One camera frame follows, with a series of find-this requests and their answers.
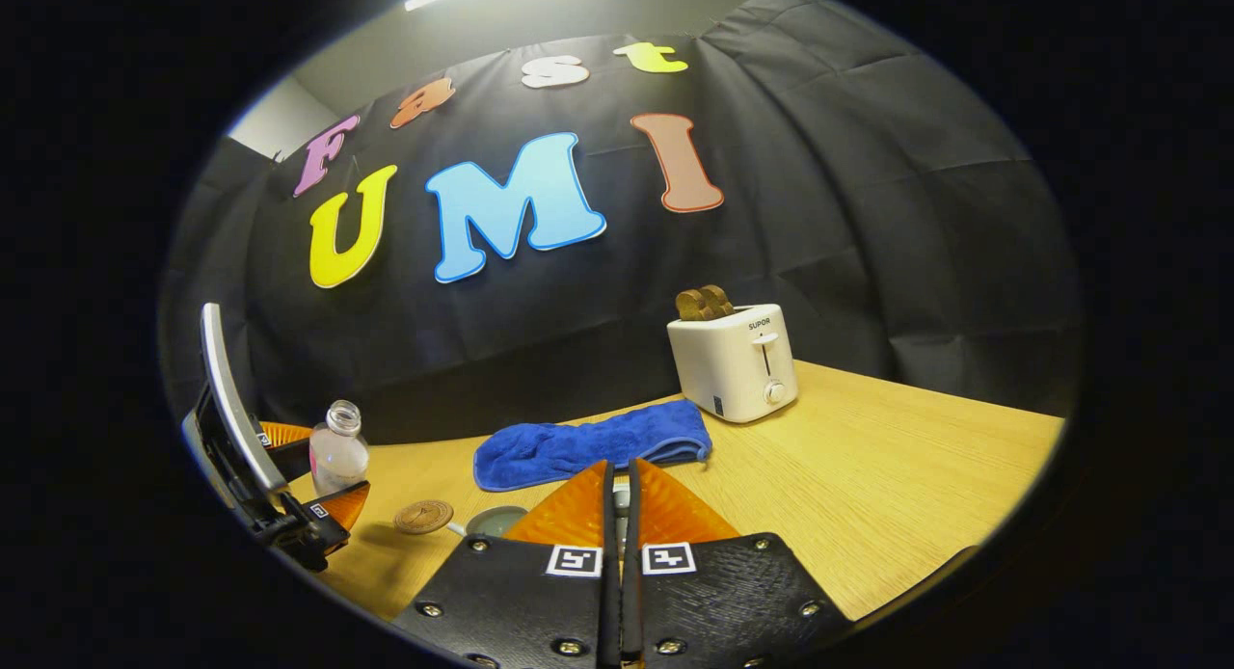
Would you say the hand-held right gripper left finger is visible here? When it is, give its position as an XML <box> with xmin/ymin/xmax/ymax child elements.
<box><xmin>390</xmin><ymin>460</ymin><xmax>618</xmax><ymax>669</ymax></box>

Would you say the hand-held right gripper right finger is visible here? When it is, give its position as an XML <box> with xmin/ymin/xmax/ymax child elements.
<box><xmin>622</xmin><ymin>457</ymin><xmax>854</xmax><ymax>669</ymax></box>

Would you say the clear plastic water bottle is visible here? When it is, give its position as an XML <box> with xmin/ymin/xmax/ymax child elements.
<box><xmin>308</xmin><ymin>400</ymin><xmax>370</xmax><ymax>497</ymax></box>

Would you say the white blue-flowered teacup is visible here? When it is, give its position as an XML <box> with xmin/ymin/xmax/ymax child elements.
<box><xmin>446</xmin><ymin>505</ymin><xmax>530</xmax><ymax>539</ymax></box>

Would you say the round brown coaster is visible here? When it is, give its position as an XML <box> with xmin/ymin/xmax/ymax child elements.
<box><xmin>393</xmin><ymin>499</ymin><xmax>455</xmax><ymax>536</ymax></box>

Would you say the blue towel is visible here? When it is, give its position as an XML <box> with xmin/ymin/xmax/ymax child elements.
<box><xmin>472</xmin><ymin>399</ymin><xmax>713</xmax><ymax>493</ymax></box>

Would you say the white toaster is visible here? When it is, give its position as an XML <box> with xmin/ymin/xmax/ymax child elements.
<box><xmin>667</xmin><ymin>304</ymin><xmax>799</xmax><ymax>424</ymax></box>

